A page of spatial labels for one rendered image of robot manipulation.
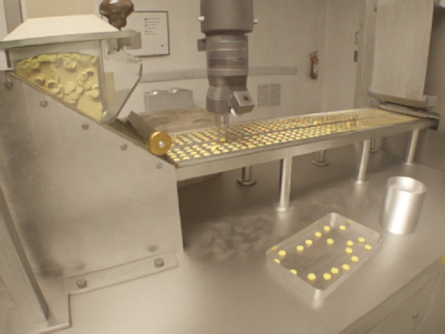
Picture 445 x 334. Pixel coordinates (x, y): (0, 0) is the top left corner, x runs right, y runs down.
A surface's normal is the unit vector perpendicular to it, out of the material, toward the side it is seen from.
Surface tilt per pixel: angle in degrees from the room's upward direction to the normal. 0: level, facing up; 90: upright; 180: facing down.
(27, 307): 90
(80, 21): 44
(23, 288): 90
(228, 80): 98
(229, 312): 0
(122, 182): 90
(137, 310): 0
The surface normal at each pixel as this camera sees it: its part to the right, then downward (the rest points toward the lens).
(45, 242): 0.45, 0.32
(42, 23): 0.30, -0.44
